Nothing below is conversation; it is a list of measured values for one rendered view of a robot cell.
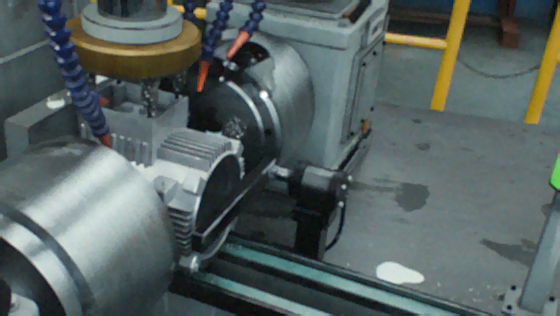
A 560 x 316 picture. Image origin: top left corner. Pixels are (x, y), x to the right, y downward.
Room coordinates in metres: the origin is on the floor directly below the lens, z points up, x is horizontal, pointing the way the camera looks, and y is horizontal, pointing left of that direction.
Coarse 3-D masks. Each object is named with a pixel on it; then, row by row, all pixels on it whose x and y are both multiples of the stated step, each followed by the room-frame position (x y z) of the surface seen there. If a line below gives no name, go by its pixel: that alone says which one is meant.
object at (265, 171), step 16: (272, 160) 1.01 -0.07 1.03; (256, 176) 0.95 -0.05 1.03; (272, 176) 0.99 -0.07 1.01; (240, 192) 0.90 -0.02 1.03; (256, 192) 0.95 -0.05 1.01; (224, 208) 0.85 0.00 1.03; (240, 208) 0.89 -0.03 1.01; (208, 224) 0.81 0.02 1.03; (224, 224) 0.84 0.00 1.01; (192, 240) 0.79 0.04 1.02; (208, 240) 0.80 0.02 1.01
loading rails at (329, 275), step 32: (224, 256) 0.91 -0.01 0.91; (256, 256) 0.91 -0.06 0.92; (288, 256) 0.90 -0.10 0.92; (192, 288) 0.82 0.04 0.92; (224, 288) 0.81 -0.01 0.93; (256, 288) 0.89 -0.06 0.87; (288, 288) 0.87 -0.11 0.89; (320, 288) 0.85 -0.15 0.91; (352, 288) 0.84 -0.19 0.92; (384, 288) 0.85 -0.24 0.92
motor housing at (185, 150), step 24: (168, 144) 0.89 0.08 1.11; (192, 144) 0.89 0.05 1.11; (216, 144) 0.89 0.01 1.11; (144, 168) 0.87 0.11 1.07; (168, 168) 0.87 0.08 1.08; (192, 168) 0.86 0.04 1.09; (216, 168) 0.97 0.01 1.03; (240, 168) 0.95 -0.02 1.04; (216, 192) 0.96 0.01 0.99; (192, 216) 0.81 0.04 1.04; (216, 240) 0.91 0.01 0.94
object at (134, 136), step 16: (112, 96) 0.99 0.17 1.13; (128, 96) 1.00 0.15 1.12; (160, 96) 0.98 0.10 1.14; (112, 112) 0.90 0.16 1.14; (128, 112) 0.94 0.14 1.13; (144, 112) 0.93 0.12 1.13; (160, 112) 0.97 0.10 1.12; (176, 112) 0.93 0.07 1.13; (80, 128) 0.92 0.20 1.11; (112, 128) 0.90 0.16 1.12; (128, 128) 0.89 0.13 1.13; (144, 128) 0.88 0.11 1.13; (160, 128) 0.89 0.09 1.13; (176, 128) 0.93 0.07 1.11; (112, 144) 0.89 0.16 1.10; (128, 144) 0.88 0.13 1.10; (144, 144) 0.87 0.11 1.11; (128, 160) 0.88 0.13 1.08; (144, 160) 0.87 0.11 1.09
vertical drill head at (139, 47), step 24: (120, 0) 0.90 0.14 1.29; (144, 0) 0.90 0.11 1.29; (72, 24) 0.94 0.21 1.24; (96, 24) 0.89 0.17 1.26; (120, 24) 0.88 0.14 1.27; (144, 24) 0.89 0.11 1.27; (168, 24) 0.91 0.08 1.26; (192, 24) 0.97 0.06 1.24; (96, 48) 0.86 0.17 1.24; (120, 48) 0.86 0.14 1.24; (144, 48) 0.87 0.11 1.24; (168, 48) 0.87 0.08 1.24; (192, 48) 0.90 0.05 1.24; (96, 72) 0.86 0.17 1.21; (120, 72) 0.85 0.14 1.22; (144, 72) 0.85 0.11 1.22; (168, 72) 0.87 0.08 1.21; (144, 96) 0.88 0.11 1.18
